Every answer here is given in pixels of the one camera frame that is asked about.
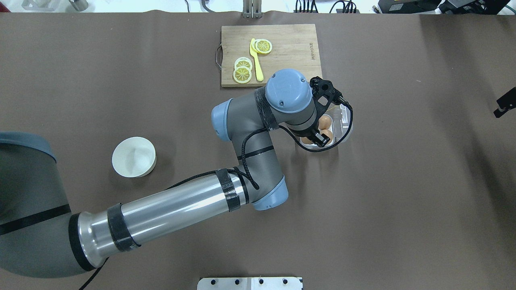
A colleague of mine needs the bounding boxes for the white bowl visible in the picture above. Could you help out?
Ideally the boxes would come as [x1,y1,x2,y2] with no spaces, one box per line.
[111,137,157,178]

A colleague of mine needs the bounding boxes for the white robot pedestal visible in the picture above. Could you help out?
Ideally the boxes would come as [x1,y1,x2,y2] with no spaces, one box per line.
[197,277,304,290]

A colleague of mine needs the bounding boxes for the clear plastic egg box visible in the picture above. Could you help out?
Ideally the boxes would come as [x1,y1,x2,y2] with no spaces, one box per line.
[324,105,351,149]

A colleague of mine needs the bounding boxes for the brown egg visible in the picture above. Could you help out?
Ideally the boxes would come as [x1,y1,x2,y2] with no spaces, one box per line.
[318,114,333,130]
[300,137,314,145]
[320,129,334,147]

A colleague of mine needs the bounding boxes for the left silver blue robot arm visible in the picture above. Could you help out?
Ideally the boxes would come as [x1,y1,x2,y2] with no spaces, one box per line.
[0,68,354,278]

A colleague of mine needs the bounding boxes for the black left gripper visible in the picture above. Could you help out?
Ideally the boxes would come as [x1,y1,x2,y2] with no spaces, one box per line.
[289,77,346,147]

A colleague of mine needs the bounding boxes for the aluminium frame post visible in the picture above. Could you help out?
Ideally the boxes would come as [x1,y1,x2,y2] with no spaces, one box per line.
[242,0,263,19]

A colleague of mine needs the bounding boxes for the yellow plastic knife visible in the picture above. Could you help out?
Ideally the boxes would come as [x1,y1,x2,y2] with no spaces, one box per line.
[249,38,264,82]

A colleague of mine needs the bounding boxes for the wooden cutting board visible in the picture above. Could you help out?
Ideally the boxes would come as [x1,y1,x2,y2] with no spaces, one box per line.
[221,24,323,87]

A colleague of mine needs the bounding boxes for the metal cylinder cup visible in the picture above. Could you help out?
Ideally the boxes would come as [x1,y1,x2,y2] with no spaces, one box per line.
[69,0,89,12]

